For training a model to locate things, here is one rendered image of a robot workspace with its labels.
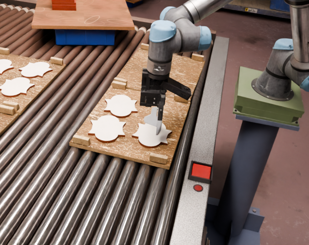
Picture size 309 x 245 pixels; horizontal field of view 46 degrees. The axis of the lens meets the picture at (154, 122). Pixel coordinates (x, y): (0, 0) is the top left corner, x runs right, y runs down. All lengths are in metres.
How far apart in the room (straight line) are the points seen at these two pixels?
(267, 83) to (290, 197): 1.17
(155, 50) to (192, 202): 0.46
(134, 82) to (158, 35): 0.57
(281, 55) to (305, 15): 0.29
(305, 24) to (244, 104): 0.44
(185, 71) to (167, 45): 0.67
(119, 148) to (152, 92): 0.22
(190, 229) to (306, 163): 2.00
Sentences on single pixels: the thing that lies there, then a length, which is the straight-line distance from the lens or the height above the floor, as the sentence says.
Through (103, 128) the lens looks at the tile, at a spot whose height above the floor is 0.95.
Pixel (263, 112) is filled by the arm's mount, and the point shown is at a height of 0.90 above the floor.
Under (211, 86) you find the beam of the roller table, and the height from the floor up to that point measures 0.92.
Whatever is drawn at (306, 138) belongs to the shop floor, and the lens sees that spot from 3.21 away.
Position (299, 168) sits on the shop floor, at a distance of 2.87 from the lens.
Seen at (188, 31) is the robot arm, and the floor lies 1.33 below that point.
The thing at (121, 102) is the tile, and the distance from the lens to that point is 1.42.
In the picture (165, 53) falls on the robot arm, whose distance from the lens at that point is 1.08.
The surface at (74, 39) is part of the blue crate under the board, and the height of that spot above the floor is 0.96.
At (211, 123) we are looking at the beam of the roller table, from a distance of 1.43.
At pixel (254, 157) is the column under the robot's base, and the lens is 1.80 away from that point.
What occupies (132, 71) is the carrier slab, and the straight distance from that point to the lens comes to 1.67.
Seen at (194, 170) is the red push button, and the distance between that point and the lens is 1.18.
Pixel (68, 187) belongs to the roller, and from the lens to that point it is 1.12.
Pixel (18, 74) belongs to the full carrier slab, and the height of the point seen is 0.94.
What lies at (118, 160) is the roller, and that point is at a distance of 1.20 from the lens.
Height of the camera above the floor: 1.73
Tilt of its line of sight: 36 degrees down
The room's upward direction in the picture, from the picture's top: 6 degrees clockwise
